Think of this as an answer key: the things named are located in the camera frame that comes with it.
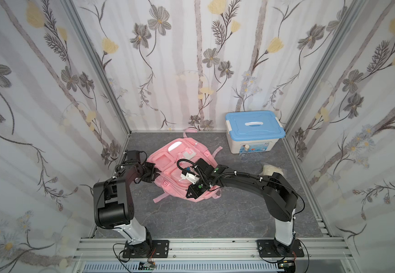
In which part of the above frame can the pink backpack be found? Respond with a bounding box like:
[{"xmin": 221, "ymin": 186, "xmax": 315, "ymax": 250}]
[{"xmin": 148, "ymin": 129, "xmax": 223, "ymax": 203}]

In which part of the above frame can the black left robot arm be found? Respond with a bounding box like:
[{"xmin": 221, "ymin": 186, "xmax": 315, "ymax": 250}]
[{"xmin": 93, "ymin": 160, "xmax": 158, "ymax": 248}]

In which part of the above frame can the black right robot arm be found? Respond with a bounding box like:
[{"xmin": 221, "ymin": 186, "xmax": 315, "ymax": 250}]
[{"xmin": 177, "ymin": 159, "xmax": 301, "ymax": 248}]

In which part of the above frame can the glass flask with stopper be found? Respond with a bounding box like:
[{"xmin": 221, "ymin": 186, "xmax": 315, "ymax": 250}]
[{"xmin": 239, "ymin": 144, "xmax": 250, "ymax": 161}]

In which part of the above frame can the white box with blue lid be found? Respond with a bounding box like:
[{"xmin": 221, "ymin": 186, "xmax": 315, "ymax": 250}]
[{"xmin": 225, "ymin": 110, "xmax": 286, "ymax": 154}]

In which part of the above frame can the plastic bag of white gloves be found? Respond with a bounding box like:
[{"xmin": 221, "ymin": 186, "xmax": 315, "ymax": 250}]
[{"xmin": 260, "ymin": 164, "xmax": 285, "ymax": 176}]

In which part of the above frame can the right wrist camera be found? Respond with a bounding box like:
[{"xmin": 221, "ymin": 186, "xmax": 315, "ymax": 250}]
[{"xmin": 180, "ymin": 171, "xmax": 200, "ymax": 184}]

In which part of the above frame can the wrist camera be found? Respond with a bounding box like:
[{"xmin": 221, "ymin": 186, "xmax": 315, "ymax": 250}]
[
  {"xmin": 125, "ymin": 150, "xmax": 143, "ymax": 164},
  {"xmin": 180, "ymin": 171, "xmax": 200, "ymax": 184}
]

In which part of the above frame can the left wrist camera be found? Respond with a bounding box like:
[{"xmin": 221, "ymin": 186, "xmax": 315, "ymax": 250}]
[{"xmin": 125, "ymin": 150, "xmax": 143, "ymax": 164}]

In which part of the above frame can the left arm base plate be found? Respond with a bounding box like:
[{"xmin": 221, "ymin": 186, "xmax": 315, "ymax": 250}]
[{"xmin": 120, "ymin": 240, "xmax": 170, "ymax": 259}]

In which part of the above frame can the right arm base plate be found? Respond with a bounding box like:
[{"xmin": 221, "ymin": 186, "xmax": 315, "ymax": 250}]
[{"xmin": 256, "ymin": 239, "xmax": 305, "ymax": 259}]

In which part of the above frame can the aluminium front rail frame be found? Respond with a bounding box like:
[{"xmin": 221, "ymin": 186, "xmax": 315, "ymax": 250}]
[{"xmin": 69, "ymin": 237, "xmax": 360, "ymax": 273}]

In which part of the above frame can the white slotted cable duct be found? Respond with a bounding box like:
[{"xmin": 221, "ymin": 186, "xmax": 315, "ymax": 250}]
[{"xmin": 82, "ymin": 260, "xmax": 284, "ymax": 273}]

